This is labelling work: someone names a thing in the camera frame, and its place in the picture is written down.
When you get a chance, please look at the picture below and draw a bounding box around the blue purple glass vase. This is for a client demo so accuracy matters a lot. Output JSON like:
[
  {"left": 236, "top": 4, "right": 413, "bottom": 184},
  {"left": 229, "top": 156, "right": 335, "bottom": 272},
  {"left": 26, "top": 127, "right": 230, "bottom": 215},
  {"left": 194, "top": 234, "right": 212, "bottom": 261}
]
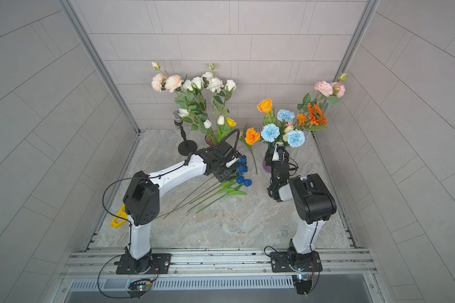
[{"left": 262, "top": 145, "right": 275, "bottom": 173}]

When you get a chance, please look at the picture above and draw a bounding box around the pink glass vase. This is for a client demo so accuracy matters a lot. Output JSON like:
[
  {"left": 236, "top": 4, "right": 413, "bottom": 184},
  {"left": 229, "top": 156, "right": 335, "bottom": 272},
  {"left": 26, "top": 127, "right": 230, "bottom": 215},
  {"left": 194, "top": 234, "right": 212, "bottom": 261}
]
[{"left": 205, "top": 134, "right": 218, "bottom": 146}]

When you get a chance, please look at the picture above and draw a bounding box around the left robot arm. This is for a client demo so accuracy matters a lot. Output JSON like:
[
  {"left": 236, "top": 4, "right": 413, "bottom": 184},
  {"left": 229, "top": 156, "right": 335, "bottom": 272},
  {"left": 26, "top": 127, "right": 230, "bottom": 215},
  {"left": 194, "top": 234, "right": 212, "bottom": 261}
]
[{"left": 102, "top": 129, "right": 241, "bottom": 273}]

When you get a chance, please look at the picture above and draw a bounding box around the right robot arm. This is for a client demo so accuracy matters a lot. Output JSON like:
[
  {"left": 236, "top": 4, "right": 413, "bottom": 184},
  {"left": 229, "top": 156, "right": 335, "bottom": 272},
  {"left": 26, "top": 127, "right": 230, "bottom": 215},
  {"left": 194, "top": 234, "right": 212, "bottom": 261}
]
[{"left": 264, "top": 145, "right": 337, "bottom": 271}]

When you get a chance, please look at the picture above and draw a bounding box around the right vase bouquet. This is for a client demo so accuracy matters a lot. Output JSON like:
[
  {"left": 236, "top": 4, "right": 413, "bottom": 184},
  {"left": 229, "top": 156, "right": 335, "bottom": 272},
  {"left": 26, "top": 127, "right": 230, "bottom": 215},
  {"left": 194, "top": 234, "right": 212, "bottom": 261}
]
[{"left": 239, "top": 72, "right": 348, "bottom": 175}]

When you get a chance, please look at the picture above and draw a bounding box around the vase bouquet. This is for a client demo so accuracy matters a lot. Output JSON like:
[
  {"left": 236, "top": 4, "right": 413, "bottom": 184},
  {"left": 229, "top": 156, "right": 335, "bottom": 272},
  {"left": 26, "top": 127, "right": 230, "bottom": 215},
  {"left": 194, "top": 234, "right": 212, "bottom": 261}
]
[
  {"left": 151, "top": 62, "right": 236, "bottom": 142},
  {"left": 239, "top": 72, "right": 348, "bottom": 175}
]

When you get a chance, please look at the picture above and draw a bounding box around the left vase bouquet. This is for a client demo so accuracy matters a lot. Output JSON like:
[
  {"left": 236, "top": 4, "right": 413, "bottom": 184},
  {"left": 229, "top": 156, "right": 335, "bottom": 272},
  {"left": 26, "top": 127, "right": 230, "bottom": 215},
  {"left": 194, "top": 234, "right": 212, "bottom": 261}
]
[{"left": 151, "top": 62, "right": 236, "bottom": 142}]

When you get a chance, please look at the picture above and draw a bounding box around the black round stand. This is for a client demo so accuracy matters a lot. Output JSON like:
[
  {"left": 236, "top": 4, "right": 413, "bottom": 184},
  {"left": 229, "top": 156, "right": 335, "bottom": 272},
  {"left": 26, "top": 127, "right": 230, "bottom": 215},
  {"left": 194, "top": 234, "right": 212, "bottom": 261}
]
[{"left": 173, "top": 110, "right": 197, "bottom": 156}]

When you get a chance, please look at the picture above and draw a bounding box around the yellow plastic piece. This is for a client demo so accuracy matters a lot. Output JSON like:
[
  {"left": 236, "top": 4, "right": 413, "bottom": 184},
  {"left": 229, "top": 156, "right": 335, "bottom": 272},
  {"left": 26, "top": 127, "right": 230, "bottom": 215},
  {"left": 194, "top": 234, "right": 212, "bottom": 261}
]
[{"left": 110, "top": 205, "right": 128, "bottom": 229}]

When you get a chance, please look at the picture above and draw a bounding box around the right circuit board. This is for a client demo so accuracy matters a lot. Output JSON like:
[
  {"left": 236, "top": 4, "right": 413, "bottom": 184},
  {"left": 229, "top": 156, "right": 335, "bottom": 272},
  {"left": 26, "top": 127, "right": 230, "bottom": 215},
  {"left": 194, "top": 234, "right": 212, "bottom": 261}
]
[{"left": 292, "top": 274, "right": 313, "bottom": 296}]

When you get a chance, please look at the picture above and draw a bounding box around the circuit board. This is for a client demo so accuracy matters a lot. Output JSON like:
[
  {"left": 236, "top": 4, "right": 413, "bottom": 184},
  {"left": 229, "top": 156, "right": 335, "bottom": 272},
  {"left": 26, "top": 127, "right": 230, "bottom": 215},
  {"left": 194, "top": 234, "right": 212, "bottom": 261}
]
[
  {"left": 127, "top": 279, "right": 153, "bottom": 299},
  {"left": 292, "top": 274, "right": 313, "bottom": 296}
]

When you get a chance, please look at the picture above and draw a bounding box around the left circuit board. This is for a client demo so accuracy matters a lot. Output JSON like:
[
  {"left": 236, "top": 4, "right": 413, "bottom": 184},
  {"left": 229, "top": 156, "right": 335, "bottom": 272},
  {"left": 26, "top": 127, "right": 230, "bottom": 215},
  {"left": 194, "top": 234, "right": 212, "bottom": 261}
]
[{"left": 127, "top": 279, "right": 153, "bottom": 299}]

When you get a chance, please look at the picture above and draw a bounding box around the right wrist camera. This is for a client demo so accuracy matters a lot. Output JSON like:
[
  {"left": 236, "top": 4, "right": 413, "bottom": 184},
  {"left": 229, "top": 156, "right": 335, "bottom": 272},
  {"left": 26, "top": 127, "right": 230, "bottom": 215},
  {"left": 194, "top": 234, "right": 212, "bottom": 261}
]
[{"left": 272, "top": 145, "right": 280, "bottom": 162}]

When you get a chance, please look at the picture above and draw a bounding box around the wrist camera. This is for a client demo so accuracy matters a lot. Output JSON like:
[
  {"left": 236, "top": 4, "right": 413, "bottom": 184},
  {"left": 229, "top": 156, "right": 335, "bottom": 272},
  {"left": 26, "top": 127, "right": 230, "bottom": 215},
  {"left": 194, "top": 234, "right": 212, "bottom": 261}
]
[
  {"left": 272, "top": 145, "right": 280, "bottom": 162},
  {"left": 225, "top": 157, "right": 241, "bottom": 170}
]

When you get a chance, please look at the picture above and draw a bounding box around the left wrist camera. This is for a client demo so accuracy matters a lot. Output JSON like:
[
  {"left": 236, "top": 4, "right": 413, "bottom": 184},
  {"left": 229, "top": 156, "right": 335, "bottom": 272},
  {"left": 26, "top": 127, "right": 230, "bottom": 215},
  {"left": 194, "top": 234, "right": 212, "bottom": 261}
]
[{"left": 225, "top": 157, "right": 241, "bottom": 170}]

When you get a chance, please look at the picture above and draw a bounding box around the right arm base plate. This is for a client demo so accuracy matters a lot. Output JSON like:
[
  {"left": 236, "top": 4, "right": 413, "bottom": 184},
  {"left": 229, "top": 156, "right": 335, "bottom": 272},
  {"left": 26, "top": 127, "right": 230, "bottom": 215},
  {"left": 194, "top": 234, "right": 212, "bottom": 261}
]
[{"left": 269, "top": 251, "right": 323, "bottom": 273}]

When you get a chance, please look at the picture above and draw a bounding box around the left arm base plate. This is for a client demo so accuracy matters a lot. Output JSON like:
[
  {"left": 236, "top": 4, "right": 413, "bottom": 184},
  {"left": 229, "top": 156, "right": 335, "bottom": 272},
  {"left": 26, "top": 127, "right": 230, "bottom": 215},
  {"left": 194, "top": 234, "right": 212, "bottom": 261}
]
[{"left": 114, "top": 252, "right": 172, "bottom": 275}]

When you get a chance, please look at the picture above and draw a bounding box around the aluminium rail frame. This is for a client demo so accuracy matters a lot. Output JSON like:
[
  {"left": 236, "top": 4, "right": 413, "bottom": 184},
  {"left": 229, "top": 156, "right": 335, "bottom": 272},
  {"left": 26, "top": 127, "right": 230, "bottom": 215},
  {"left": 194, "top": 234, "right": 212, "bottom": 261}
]
[{"left": 59, "top": 248, "right": 379, "bottom": 294}]

